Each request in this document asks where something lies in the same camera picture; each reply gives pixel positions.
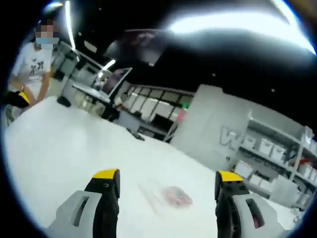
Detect black pouch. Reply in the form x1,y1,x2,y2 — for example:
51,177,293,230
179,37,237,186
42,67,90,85
56,96,71,107

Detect curved computer monitor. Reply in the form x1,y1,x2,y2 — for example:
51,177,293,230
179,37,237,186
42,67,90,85
106,67,133,99

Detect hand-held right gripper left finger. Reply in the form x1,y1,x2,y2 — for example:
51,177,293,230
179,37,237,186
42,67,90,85
46,168,121,238

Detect group of white storage bins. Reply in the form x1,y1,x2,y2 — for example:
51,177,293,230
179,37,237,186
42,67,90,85
234,135,317,196

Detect clear resealable bag pink contents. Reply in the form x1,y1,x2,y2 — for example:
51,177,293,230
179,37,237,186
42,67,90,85
137,180,194,216

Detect grey metal storage rack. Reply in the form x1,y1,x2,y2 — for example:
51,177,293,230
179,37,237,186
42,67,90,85
232,109,317,211

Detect hanging dark display screen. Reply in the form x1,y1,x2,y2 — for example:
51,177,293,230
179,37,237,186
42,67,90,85
104,29,169,66

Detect long ceiling light strip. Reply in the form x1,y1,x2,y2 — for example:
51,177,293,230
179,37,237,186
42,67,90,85
164,0,317,57

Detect short ceiling light strip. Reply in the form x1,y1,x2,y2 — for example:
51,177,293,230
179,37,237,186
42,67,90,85
64,0,76,52

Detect grey standing desk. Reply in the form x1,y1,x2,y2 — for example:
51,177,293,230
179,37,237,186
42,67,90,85
73,83,112,117

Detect grey flat panel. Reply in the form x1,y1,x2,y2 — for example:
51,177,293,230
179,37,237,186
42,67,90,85
269,181,299,207

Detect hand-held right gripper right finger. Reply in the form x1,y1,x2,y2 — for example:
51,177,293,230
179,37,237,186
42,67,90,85
214,170,283,238

